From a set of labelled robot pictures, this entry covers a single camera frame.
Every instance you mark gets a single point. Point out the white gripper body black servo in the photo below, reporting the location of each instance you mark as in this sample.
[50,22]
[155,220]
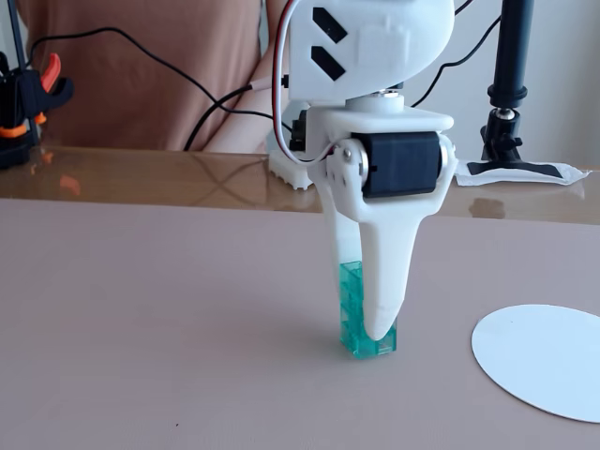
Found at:
[400,164]

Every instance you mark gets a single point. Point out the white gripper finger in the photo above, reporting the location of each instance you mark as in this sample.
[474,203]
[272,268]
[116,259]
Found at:
[344,225]
[389,262]

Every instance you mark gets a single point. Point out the teal translucent lego brick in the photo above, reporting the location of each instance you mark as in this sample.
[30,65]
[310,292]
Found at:
[349,309]

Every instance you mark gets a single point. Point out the bare person forearm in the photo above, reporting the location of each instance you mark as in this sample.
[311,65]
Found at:
[244,122]

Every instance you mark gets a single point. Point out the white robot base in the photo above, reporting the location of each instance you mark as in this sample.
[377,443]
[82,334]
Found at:
[290,171]

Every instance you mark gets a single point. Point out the white paper circle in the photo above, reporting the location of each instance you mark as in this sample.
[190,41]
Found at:
[539,361]

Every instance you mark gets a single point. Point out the large pink table mat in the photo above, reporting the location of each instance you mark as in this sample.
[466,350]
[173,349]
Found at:
[187,328]

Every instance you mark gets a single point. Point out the orange shirt torso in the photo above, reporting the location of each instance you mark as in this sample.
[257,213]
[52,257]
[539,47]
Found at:
[131,94]

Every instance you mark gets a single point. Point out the black camera stand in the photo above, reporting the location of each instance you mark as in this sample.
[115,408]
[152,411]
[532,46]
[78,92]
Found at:
[511,61]

